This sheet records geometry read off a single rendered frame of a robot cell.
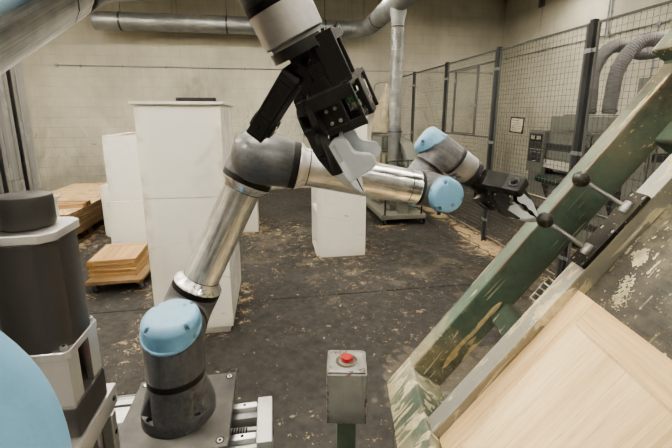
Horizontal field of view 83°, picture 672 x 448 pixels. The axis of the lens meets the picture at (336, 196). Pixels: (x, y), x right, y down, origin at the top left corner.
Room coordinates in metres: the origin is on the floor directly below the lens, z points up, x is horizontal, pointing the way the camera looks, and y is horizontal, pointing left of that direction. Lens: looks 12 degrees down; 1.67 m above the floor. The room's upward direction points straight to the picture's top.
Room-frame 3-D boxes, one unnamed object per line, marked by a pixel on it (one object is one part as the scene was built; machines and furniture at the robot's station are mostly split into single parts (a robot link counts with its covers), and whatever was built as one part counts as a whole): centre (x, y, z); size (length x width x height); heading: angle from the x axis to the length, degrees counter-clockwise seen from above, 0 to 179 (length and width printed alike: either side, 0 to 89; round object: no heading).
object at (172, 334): (0.72, 0.34, 1.20); 0.13 x 0.12 x 0.14; 10
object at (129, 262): (3.66, 2.15, 0.15); 0.61 x 0.52 x 0.31; 10
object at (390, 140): (6.31, -0.92, 1.10); 1.37 x 0.70 x 2.20; 10
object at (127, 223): (4.55, 2.30, 0.36); 0.80 x 0.58 x 0.72; 10
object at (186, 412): (0.72, 0.34, 1.09); 0.15 x 0.15 x 0.10
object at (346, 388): (1.04, -0.03, 0.84); 0.12 x 0.12 x 0.18; 89
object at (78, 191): (5.68, 4.01, 0.23); 2.45 x 1.03 x 0.45; 10
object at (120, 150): (4.58, 2.28, 1.08); 0.80 x 0.59 x 0.72; 10
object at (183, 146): (3.07, 1.14, 0.88); 0.90 x 0.60 x 1.75; 10
